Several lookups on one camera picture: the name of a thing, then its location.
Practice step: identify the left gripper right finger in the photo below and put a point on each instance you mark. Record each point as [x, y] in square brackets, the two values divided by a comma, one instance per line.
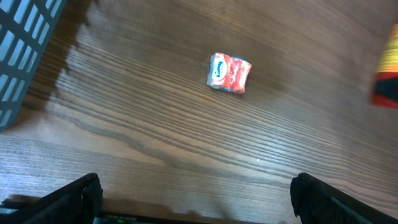
[316, 202]

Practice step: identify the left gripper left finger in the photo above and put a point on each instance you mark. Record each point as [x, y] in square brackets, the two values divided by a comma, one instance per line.
[78, 202]

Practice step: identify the red sauce bottle green cap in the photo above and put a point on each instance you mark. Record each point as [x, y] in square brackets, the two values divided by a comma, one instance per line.
[385, 87]

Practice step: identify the red white snack packet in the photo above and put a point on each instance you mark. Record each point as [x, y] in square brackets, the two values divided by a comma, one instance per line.
[228, 73]

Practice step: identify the grey plastic shopping basket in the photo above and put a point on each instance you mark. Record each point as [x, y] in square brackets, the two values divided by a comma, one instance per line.
[26, 28]

